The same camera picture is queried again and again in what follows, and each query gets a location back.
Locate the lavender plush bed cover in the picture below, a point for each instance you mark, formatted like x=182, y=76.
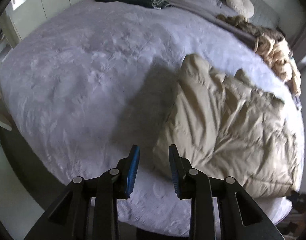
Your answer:
x=99, y=77

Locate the beige quilted puffer jacket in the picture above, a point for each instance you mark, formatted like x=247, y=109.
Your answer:
x=226, y=126

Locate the white wardrobe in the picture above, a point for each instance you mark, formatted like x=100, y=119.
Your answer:
x=21, y=17

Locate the round cream cushion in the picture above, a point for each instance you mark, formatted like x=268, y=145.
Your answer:
x=242, y=7

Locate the cream brown striped fuzzy garment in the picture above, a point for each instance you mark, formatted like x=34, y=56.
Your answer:
x=273, y=48

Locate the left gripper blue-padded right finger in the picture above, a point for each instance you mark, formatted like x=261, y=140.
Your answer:
x=240, y=216

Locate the grey folded blanket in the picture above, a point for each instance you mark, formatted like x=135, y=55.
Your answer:
x=209, y=10

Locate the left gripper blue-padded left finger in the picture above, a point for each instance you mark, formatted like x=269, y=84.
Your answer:
x=89, y=202

